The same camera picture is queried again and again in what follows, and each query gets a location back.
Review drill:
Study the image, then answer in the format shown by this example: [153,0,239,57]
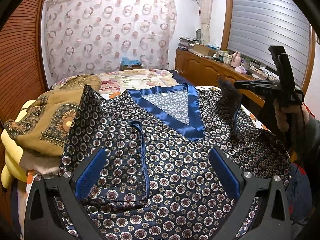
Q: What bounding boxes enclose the pink circle pattern curtain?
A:
[44,0,177,81]

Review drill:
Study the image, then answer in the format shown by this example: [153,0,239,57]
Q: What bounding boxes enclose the pink thermos jug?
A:
[231,51,241,68]

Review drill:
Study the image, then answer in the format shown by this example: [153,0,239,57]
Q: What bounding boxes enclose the pink tissue pack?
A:
[235,66,247,74]

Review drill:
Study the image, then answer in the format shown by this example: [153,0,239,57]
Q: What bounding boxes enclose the floral beige bed blanket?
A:
[49,68,178,99]

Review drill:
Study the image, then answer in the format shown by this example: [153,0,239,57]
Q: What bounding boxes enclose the navy blue bed sheet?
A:
[170,70,193,86]

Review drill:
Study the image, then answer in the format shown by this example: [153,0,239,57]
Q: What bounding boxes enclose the orange fruit print blanket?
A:
[241,105,270,131]

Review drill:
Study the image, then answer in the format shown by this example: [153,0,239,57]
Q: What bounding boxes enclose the person right hand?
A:
[273,99,310,132]

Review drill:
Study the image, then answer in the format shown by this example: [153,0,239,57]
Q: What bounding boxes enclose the navy patterned silk shirt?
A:
[59,84,291,239]

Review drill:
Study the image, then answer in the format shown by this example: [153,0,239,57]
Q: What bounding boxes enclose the wooden sideboard cabinet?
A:
[174,48,278,108]

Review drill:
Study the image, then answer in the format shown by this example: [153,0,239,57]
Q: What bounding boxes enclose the grey window roller blind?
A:
[227,0,310,86]

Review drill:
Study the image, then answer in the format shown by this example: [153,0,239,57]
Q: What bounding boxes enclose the beige side curtain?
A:
[200,0,213,45]

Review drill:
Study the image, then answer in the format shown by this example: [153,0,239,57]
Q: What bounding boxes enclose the brown louvered wooden wardrobe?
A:
[1,0,48,121]

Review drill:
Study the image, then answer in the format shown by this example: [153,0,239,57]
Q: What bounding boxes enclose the box with blue items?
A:
[119,57,142,71]

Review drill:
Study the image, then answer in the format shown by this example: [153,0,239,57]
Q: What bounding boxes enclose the cardboard box on sideboard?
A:
[191,44,216,57]

